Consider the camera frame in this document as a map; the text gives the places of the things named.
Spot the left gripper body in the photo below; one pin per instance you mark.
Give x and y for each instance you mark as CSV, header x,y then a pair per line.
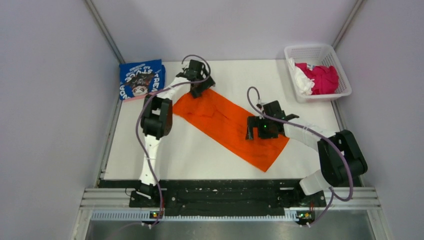
x,y
200,84

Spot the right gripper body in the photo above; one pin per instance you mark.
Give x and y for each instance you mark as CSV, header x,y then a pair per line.
x,y
265,130

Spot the orange t-shirt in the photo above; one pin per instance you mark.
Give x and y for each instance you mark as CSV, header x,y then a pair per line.
x,y
226,123

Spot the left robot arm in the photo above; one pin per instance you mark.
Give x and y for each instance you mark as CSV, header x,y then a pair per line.
x,y
155,120

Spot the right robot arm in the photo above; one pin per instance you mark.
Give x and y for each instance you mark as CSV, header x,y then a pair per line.
x,y
340,157

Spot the folded pink t-shirt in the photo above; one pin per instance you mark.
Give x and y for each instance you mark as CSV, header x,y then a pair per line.
x,y
145,96

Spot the folded blue printed t-shirt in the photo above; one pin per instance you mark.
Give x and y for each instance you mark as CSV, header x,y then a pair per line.
x,y
141,78

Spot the white plastic basket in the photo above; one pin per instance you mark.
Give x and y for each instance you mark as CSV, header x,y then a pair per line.
x,y
318,54

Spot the magenta t-shirt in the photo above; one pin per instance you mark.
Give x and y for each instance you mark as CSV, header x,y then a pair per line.
x,y
326,78

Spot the white slotted cable duct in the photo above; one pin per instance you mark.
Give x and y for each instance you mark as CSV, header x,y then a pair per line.
x,y
151,216

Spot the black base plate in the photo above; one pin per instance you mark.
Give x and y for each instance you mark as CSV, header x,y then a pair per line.
x,y
246,197

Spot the aluminium frame rail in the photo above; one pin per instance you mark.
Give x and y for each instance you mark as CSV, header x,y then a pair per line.
x,y
362,199

